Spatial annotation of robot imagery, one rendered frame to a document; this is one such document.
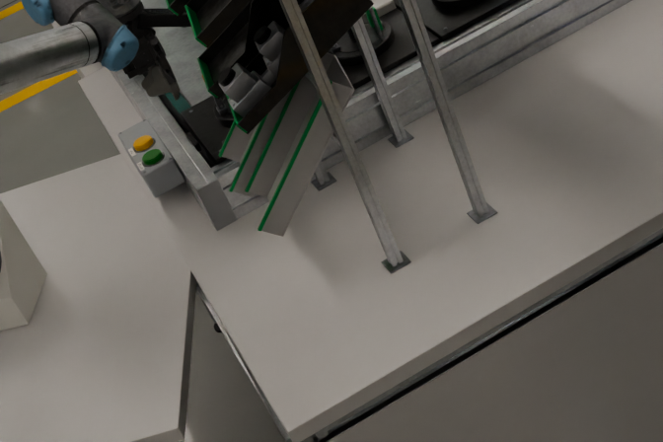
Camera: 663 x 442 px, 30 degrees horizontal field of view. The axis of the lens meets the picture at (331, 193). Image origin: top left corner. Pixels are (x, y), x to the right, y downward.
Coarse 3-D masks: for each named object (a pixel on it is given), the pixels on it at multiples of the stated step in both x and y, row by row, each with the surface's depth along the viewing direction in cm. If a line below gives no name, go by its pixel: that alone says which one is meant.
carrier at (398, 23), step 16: (384, 0) 256; (368, 16) 246; (384, 16) 255; (400, 16) 252; (368, 32) 247; (384, 32) 245; (400, 32) 247; (336, 48) 244; (352, 48) 244; (384, 48) 242; (400, 48) 242; (352, 64) 242; (384, 64) 239; (400, 64) 239; (352, 80) 238; (368, 80) 238
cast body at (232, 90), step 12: (228, 72) 191; (240, 72) 190; (252, 72) 194; (264, 72) 193; (228, 84) 191; (240, 84) 190; (252, 84) 191; (264, 84) 192; (228, 96) 191; (240, 96) 191; (252, 96) 192; (240, 108) 192; (252, 108) 193
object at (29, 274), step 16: (0, 208) 231; (0, 224) 229; (0, 240) 228; (16, 240) 233; (16, 256) 232; (32, 256) 238; (0, 272) 228; (16, 272) 231; (32, 272) 236; (0, 288) 227; (16, 288) 229; (32, 288) 235; (0, 304) 228; (16, 304) 228; (32, 304) 233; (0, 320) 230; (16, 320) 230
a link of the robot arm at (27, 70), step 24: (72, 24) 206; (96, 24) 208; (120, 24) 211; (0, 48) 192; (24, 48) 195; (48, 48) 198; (72, 48) 202; (96, 48) 206; (120, 48) 208; (0, 72) 190; (24, 72) 194; (48, 72) 199
